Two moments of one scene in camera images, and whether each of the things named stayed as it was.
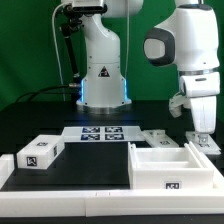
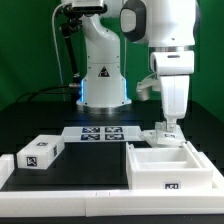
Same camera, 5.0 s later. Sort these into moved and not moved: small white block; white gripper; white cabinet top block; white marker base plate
Moved: white gripper
Not moved: small white block; white cabinet top block; white marker base plate
